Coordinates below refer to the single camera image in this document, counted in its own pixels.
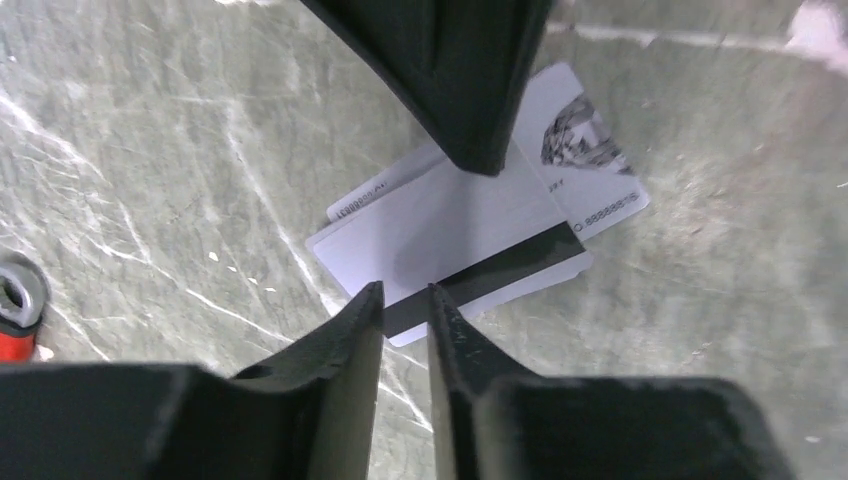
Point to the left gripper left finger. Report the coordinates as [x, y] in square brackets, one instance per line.
[306, 412]

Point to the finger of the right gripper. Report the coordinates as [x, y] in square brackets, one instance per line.
[459, 66]

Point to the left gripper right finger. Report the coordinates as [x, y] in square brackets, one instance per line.
[494, 418]

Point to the silver VIP card stack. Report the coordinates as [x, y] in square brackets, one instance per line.
[485, 240]

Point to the orange red adjustable wrench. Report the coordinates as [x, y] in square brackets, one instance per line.
[24, 296]

